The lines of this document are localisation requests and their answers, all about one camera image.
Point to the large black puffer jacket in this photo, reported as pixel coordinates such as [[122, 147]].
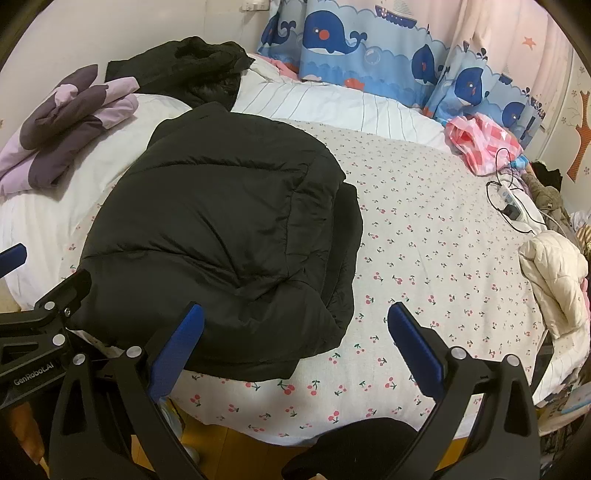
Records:
[[207, 240]]

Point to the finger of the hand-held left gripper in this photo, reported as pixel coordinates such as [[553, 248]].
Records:
[[55, 295], [11, 258]]

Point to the whale print curtain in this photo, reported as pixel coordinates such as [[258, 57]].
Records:
[[332, 27]]

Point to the brown tree wall sticker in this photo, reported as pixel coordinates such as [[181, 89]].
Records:
[[582, 147]]

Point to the white shoe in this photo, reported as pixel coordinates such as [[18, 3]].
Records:
[[180, 438]]

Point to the pink pillow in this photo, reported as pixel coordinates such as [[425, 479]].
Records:
[[279, 67]]

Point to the person's black clothing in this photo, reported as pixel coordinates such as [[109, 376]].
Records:
[[351, 447]]

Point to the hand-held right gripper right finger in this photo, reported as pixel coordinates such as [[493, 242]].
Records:
[[415, 350]]

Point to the cherry print bed sheet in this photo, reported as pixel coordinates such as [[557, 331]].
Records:
[[438, 258]]

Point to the black power adapter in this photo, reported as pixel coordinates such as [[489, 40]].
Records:
[[511, 211]]

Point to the purple and lilac garment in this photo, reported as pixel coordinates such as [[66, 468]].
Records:
[[60, 134]]

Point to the white wall socket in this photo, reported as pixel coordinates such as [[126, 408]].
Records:
[[256, 5]]

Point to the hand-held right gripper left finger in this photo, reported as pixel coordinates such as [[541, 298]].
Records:
[[178, 350]]

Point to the crumpled black jacket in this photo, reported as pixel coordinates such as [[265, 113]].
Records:
[[198, 69]]

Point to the pile of brown clothes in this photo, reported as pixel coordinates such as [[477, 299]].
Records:
[[549, 198]]

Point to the cream quilted jacket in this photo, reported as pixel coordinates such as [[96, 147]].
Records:
[[554, 277]]

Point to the pink checkered cloth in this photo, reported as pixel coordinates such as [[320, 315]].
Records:
[[485, 143]]

